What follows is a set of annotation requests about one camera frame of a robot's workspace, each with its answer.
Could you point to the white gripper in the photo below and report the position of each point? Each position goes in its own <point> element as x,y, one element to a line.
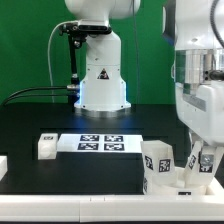
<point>203,113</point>

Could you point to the white round stool seat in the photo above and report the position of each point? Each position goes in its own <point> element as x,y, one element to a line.
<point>150,187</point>

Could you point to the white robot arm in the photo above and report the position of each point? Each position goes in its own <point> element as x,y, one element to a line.
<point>196,28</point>

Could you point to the white sheet with tags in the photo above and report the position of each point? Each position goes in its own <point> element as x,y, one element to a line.
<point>99,143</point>

